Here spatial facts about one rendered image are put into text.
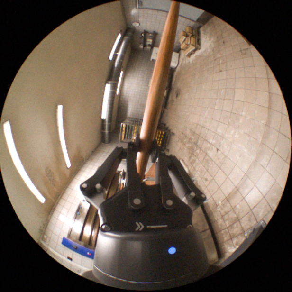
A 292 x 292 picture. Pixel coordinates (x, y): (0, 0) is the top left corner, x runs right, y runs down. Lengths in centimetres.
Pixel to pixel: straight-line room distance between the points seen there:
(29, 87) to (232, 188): 272
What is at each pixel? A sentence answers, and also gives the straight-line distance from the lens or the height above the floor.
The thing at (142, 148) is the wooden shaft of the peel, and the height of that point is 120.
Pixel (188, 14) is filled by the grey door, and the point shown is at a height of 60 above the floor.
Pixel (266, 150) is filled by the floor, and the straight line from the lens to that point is 123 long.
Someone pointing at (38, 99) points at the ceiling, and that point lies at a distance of 153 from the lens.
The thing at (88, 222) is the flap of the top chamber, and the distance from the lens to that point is 175.
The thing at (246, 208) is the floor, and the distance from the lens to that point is 132.
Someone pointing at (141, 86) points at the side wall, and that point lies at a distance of 523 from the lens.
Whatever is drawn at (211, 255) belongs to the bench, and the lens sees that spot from 154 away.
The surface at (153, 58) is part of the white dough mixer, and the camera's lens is 481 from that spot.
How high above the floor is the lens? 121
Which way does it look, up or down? 6 degrees down
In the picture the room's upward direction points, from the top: 80 degrees counter-clockwise
